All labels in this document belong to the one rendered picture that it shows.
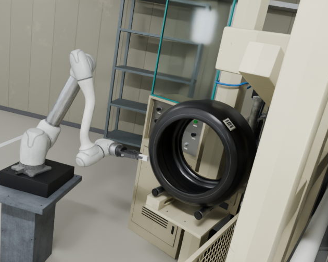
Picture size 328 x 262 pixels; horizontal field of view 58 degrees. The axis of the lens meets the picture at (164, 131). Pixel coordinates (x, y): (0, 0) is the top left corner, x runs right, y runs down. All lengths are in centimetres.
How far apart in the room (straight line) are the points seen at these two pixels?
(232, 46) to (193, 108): 48
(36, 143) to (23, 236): 65
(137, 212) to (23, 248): 97
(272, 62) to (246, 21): 85
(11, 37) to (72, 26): 117
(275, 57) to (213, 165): 106
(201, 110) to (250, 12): 62
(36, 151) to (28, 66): 380
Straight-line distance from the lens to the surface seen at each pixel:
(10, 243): 239
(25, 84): 582
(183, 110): 148
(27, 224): 221
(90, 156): 189
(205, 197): 151
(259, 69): 91
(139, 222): 277
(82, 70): 190
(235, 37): 107
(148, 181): 256
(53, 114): 217
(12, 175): 209
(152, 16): 483
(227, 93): 175
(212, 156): 184
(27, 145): 204
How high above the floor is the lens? 169
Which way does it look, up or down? 16 degrees down
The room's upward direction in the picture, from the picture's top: 11 degrees clockwise
